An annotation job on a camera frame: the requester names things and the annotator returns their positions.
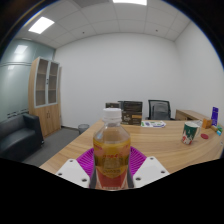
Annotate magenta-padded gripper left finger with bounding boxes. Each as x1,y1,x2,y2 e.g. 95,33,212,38
55,147,98,190

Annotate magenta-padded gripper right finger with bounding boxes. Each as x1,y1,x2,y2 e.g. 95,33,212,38
127,146,170,190

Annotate amber drink bottle white cap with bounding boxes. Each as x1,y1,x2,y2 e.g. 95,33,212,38
92,107,132,191

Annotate grey waste bin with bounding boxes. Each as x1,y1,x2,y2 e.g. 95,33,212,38
77,123,91,135

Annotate white printed pamphlet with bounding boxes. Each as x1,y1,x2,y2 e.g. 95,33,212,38
140,120,167,129

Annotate green christmas mug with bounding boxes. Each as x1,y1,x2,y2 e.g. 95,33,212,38
181,121,202,146

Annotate wooden glass-door cabinet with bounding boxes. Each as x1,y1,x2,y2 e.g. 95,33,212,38
27,56,63,138

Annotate grey mesh office chair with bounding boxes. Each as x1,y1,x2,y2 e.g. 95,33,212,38
147,99,175,121

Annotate black and brown carton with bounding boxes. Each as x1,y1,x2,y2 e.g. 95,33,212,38
121,100,144,126

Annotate black leather sofa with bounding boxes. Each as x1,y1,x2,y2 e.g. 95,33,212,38
0,113,45,163

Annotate wooden side desk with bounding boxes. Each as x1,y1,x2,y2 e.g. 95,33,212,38
174,109,213,122

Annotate orange cardboard box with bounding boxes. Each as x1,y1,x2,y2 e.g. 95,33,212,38
202,118,213,129

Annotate purple upright box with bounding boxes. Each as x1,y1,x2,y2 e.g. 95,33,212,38
210,106,220,127

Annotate rectangular ceiling light panel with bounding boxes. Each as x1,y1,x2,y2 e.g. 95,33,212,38
112,0,148,6
28,16,55,35

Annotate ceiling air vent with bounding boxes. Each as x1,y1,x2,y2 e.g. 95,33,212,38
71,0,114,8

